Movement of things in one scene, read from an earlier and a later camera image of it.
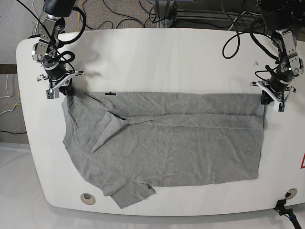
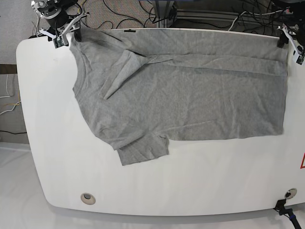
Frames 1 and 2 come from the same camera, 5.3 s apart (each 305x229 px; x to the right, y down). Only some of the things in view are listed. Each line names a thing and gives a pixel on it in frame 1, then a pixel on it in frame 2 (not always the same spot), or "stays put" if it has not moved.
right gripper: [274, 88] → [298, 42]
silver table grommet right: [290, 193] stays put
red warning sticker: [302, 166] stays put
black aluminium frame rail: [182, 14] stays put
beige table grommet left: [87, 198] stays put
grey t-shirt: [127, 143] → [140, 88]
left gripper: [59, 76] → [73, 25]
